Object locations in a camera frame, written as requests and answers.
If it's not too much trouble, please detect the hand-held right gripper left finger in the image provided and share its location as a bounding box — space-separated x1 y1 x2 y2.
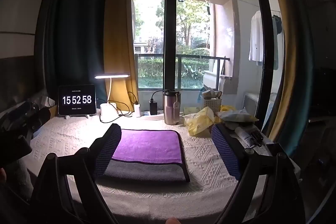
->
31 123 122 224

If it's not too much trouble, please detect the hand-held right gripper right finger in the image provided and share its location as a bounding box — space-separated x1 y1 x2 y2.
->
211 124 306 224

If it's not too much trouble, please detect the purple and grey towel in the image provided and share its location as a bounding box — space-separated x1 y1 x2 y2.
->
104 129 190 183

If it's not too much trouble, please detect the white tube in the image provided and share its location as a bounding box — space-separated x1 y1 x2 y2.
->
234 126 254 148

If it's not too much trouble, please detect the white plastic bag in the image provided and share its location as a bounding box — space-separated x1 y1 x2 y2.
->
217 107 259 130

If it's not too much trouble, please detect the yellow plastic bag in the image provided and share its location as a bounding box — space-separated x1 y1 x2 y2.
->
182 106 215 137

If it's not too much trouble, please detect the white desk lamp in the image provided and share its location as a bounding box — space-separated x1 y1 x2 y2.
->
94 73 131 123

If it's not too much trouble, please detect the white textured tablecloth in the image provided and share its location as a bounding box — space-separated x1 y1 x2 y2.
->
28 116 301 224

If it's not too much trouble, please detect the white slotted basket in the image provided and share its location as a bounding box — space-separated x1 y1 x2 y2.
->
204 97 223 113

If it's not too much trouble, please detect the tablet clock display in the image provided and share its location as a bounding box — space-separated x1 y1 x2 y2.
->
58 84 97 116

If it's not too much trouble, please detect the stainless steel tumbler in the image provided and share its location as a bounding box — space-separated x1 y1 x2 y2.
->
162 89 182 125

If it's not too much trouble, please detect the balcony railing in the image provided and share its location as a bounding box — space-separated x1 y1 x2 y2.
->
134 53 231 89

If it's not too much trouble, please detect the yellow curtain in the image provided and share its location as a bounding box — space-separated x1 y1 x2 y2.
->
104 0 139 112

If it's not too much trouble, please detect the white hanging shirt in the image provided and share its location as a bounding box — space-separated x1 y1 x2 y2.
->
248 10 264 66

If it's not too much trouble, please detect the dark green curtain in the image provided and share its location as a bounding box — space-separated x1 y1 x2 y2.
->
34 0 114 109

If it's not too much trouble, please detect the black window frame post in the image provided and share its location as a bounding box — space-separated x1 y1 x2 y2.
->
162 0 178 93

